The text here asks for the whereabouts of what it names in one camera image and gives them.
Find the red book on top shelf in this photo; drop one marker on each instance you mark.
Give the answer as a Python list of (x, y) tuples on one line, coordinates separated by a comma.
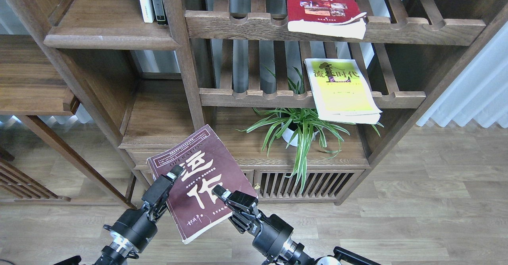
[(337, 18)]

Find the dark grey upright book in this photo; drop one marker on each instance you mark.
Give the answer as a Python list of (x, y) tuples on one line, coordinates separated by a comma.
[(159, 12)]

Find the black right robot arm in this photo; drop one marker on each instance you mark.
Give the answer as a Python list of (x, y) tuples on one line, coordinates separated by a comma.
[(301, 258)]

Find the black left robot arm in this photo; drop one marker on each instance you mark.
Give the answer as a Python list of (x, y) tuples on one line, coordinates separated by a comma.
[(111, 257)]

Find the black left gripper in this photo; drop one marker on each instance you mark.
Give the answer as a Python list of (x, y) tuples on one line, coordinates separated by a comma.
[(134, 229)]

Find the yellow green book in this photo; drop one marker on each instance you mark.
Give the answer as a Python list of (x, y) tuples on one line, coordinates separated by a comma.
[(341, 93)]

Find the white curtain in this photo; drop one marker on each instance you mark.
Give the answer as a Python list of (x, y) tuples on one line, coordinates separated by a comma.
[(480, 92)]

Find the white upright book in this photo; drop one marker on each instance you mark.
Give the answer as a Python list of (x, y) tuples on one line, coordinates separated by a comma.
[(147, 10)]

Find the dark wooden bookshelf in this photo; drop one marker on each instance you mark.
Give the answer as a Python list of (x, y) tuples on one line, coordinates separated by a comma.
[(149, 86)]

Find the green spider plant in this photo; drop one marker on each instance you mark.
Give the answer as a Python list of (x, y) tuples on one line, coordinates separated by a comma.
[(273, 118)]

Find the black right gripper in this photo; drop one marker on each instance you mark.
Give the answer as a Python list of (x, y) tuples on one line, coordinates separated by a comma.
[(272, 235)]

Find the wooden side table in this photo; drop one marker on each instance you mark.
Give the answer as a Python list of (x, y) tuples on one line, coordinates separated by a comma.
[(31, 87)]

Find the white plant pot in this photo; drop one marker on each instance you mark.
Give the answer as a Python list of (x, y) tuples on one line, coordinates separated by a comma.
[(298, 133)]

